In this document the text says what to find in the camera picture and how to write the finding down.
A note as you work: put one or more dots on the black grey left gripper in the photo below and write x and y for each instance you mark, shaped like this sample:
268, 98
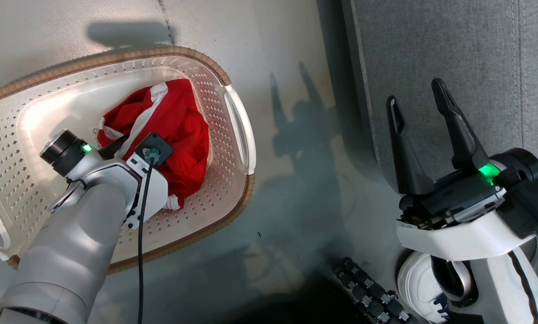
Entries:
71, 155

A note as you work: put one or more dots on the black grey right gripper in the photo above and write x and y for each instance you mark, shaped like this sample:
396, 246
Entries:
458, 198

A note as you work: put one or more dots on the red white basketball jersey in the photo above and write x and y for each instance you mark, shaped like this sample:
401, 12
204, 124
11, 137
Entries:
179, 126

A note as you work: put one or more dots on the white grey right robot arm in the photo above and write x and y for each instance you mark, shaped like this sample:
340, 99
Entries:
498, 292

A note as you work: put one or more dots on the grey fabric sofa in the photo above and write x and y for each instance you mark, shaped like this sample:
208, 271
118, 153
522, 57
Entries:
453, 54

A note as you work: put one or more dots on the white perforated laundry basket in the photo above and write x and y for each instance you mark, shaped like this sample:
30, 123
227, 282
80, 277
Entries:
35, 103

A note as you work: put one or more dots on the white sneaker with dark print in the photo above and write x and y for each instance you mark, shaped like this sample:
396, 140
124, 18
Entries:
419, 283

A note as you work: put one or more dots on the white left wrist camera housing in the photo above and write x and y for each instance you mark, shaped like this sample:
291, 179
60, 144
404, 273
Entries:
154, 180

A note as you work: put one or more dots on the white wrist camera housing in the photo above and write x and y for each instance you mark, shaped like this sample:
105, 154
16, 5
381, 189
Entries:
154, 180
467, 240

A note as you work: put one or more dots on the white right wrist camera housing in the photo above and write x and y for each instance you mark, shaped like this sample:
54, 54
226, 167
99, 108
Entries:
467, 240

